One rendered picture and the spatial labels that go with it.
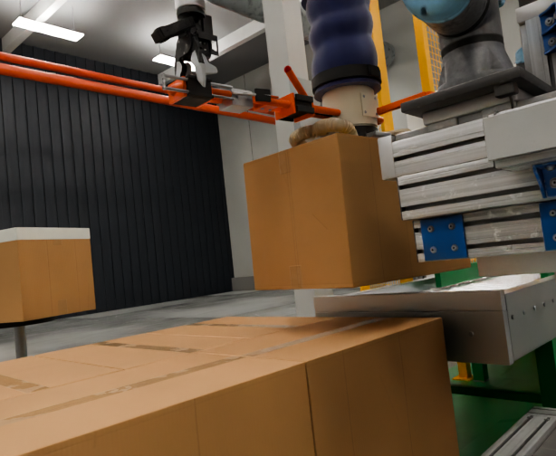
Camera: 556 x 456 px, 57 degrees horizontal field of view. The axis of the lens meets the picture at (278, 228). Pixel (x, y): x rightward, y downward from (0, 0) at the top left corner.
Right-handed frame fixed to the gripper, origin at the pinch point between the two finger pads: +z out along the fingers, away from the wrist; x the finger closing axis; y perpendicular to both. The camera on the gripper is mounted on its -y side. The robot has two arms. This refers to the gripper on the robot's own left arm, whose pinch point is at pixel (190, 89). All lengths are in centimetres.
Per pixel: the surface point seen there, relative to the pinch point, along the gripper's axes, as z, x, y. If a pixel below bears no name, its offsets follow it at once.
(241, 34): -476, 782, 665
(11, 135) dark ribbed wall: -274, 1074, 239
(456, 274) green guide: 60, 25, 159
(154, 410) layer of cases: 66, -28, -31
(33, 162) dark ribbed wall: -217, 1075, 281
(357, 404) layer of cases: 79, -26, 21
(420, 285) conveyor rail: 63, 32, 138
